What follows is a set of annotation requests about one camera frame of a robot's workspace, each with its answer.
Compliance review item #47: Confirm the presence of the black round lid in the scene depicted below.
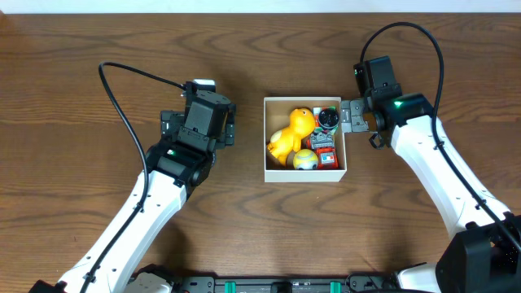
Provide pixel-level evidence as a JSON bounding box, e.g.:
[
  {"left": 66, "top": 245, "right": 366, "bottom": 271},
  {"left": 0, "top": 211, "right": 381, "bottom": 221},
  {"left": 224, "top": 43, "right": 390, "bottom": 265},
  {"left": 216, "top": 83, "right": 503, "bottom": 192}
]
[{"left": 317, "top": 108, "right": 339, "bottom": 130}]

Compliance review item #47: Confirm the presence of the colourful puzzle cube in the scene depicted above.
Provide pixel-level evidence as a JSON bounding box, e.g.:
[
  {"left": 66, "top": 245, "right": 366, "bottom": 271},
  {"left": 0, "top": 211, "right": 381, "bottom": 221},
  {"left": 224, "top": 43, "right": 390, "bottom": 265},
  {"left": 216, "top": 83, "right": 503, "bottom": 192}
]
[{"left": 313, "top": 106, "right": 338, "bottom": 134}]

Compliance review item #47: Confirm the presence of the red grey toy truck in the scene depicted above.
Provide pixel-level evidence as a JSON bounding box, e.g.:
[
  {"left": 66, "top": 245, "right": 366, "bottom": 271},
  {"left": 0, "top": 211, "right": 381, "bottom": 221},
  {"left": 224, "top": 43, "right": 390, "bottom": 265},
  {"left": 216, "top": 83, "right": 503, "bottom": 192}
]
[{"left": 306, "top": 132, "right": 339, "bottom": 169}]

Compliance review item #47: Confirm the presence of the yellow grey ball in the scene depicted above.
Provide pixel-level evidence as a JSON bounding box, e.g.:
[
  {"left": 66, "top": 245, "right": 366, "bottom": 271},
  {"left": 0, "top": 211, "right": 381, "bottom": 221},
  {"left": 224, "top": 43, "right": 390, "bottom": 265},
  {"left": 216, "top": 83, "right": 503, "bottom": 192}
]
[{"left": 292, "top": 149, "right": 318, "bottom": 170}]

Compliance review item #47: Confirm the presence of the orange dinosaur toy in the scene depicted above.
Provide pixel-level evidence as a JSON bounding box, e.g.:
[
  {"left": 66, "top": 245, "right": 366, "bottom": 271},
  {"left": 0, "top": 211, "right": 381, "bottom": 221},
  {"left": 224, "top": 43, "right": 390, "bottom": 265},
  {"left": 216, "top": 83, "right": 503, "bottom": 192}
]
[{"left": 267, "top": 108, "right": 315, "bottom": 167}]

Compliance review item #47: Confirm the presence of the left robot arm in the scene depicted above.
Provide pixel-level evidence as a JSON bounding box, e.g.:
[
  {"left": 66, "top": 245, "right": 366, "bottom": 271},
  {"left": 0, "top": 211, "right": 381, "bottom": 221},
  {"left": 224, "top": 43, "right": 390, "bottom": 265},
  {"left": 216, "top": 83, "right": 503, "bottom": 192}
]
[{"left": 30, "top": 90, "right": 236, "bottom": 293}]

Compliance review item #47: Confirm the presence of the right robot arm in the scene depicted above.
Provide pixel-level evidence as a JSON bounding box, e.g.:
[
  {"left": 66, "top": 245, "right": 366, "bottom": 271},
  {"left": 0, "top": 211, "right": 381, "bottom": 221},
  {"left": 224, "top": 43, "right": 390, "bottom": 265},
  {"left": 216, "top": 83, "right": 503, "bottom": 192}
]
[{"left": 341, "top": 94, "right": 520, "bottom": 292}]

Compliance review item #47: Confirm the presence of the white cardboard box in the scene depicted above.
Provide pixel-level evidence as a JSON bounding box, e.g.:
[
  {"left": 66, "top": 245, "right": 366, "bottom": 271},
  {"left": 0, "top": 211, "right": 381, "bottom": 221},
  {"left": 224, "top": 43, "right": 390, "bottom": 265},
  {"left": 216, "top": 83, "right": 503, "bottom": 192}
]
[{"left": 264, "top": 97, "right": 347, "bottom": 183}]

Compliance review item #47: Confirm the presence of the black right cable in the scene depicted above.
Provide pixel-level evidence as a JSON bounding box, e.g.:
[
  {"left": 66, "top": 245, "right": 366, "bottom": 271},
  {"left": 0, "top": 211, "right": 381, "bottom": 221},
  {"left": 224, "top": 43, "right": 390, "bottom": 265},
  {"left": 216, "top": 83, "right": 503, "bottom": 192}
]
[{"left": 358, "top": 21, "right": 521, "bottom": 253}]

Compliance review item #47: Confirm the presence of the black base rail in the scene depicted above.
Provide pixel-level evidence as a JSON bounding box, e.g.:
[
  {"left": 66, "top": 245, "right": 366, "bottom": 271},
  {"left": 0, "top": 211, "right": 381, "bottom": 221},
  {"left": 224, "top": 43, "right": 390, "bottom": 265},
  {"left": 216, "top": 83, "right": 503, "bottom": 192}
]
[{"left": 125, "top": 265, "right": 404, "bottom": 293}]

